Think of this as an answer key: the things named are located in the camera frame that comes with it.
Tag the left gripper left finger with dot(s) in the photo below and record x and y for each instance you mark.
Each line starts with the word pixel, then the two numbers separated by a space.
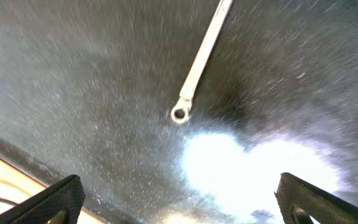
pixel 51 199

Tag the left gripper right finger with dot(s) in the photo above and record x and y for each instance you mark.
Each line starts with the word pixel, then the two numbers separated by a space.
pixel 309 199

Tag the wrench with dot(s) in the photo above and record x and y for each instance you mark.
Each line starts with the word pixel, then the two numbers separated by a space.
pixel 201 60

